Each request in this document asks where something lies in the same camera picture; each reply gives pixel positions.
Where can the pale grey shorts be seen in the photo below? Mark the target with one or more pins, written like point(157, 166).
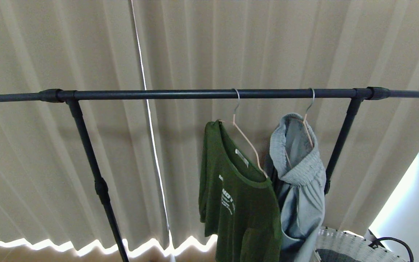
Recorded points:
point(300, 203)

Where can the pink clothes hanger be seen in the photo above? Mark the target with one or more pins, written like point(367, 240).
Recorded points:
point(244, 136)
point(307, 133)

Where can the black clothes rack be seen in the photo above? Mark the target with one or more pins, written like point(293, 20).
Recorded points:
point(195, 94)

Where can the beige curtain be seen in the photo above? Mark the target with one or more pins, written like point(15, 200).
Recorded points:
point(67, 43)

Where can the white laundry basket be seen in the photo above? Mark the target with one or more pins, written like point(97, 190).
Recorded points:
point(340, 242)

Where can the green sleeveless top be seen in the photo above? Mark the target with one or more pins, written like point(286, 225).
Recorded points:
point(238, 218)

